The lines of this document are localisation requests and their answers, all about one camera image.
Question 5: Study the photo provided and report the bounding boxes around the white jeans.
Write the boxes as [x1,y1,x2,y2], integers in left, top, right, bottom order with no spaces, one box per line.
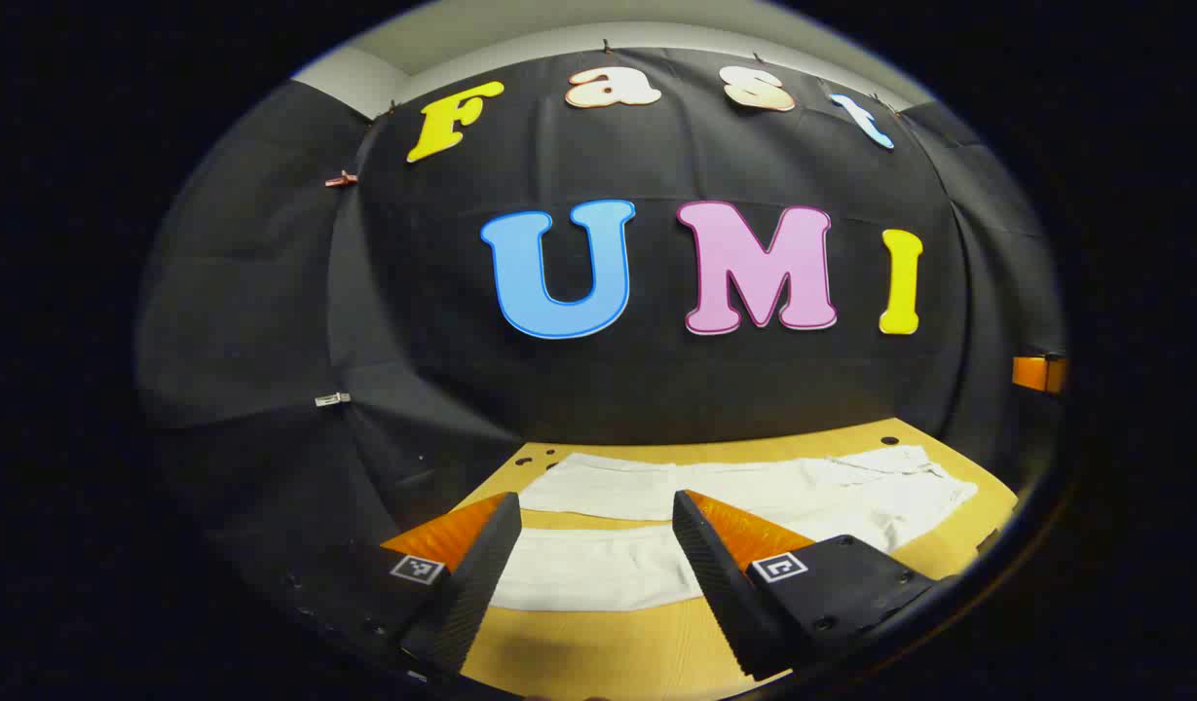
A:
[489,445,980,613]

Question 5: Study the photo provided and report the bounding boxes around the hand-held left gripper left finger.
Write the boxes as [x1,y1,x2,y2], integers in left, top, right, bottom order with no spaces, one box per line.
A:
[272,492,524,678]

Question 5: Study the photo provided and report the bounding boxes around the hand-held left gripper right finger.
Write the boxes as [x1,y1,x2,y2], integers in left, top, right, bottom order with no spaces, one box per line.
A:
[671,489,954,682]

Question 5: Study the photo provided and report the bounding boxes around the black backdrop cloth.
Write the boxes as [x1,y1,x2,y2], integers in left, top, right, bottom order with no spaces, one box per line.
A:
[135,47,1068,585]

